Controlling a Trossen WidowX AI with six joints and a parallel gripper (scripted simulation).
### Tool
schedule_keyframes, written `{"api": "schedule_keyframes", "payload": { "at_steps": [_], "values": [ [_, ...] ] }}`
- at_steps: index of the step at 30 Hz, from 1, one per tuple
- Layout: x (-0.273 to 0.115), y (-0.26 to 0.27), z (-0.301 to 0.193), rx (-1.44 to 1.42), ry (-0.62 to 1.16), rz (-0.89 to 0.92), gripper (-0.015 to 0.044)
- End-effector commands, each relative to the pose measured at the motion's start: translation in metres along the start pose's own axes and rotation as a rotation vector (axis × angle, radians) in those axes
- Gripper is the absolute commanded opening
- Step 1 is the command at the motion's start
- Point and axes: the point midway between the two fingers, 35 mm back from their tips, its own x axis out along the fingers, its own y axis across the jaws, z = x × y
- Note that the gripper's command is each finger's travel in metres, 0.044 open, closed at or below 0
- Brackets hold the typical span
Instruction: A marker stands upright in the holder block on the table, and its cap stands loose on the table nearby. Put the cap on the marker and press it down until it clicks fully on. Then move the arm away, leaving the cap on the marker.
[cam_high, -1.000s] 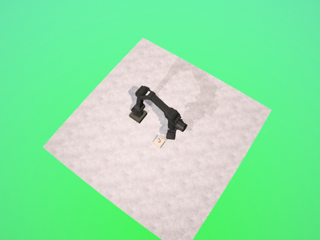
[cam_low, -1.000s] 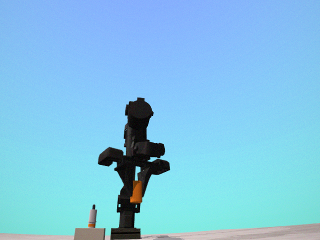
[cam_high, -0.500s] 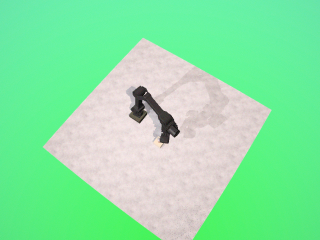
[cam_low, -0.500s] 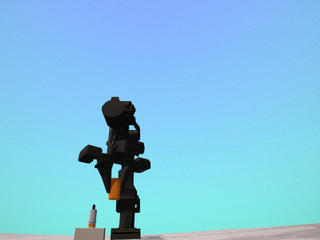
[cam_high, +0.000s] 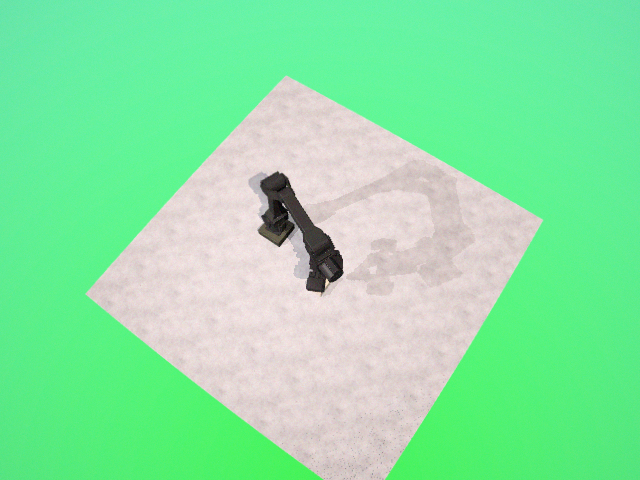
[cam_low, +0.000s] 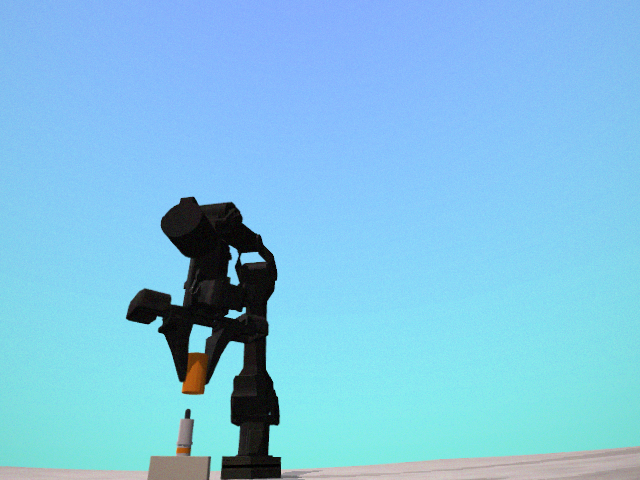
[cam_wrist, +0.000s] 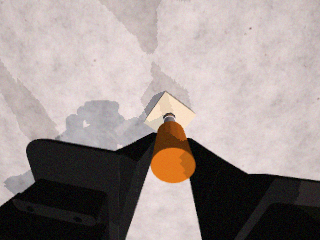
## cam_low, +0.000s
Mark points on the grey marker with orange band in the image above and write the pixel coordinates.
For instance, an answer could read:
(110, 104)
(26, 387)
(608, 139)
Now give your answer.
(185, 435)

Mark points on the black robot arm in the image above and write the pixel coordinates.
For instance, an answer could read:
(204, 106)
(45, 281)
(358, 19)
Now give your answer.
(203, 234)

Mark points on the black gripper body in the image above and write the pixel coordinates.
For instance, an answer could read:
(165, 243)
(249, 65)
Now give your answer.
(147, 305)

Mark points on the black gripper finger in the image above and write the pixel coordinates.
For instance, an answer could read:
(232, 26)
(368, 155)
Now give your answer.
(177, 332)
(215, 346)

